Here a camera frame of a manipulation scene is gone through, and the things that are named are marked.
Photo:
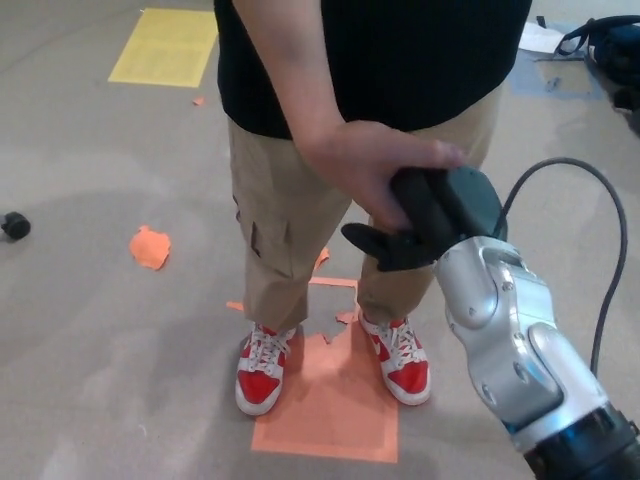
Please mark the robot's right black hand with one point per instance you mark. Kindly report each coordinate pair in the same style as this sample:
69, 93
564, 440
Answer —
450, 210

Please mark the person's right hand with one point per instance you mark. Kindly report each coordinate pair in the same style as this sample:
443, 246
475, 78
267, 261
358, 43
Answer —
360, 160

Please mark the person's right forearm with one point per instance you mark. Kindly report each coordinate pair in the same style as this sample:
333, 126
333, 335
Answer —
305, 85

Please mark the robot's right silver arm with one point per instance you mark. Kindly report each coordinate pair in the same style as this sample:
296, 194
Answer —
515, 340

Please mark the person's left red white sneaker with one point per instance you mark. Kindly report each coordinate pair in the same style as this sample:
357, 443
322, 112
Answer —
407, 375

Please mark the person's red white sneaker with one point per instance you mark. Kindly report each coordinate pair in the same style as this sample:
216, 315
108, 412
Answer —
257, 385
407, 375

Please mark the person's right red white sneaker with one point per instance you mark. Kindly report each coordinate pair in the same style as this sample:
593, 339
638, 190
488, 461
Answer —
257, 385

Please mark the khaki cargo pants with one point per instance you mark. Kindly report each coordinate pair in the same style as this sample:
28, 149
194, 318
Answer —
285, 210

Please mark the small orange paper scrap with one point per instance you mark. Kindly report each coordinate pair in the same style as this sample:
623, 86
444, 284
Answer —
199, 101
234, 306
321, 260

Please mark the black t-shirt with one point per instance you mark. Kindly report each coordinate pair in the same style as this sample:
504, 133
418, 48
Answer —
425, 60

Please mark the white paper sheet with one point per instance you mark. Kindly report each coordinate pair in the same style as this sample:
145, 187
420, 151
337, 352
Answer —
540, 36

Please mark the yellow rectangular floor marker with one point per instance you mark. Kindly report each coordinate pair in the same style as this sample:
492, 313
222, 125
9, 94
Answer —
162, 47

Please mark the crumpled orange paper piece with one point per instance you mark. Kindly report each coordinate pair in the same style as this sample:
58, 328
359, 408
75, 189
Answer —
150, 248

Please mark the dark blue backpack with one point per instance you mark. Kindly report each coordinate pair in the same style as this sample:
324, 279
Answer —
620, 50

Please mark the orange square floor marker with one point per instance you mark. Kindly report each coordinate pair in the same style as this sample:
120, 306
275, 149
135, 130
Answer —
330, 415

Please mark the black caster wheel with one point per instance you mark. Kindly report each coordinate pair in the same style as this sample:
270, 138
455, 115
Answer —
15, 225

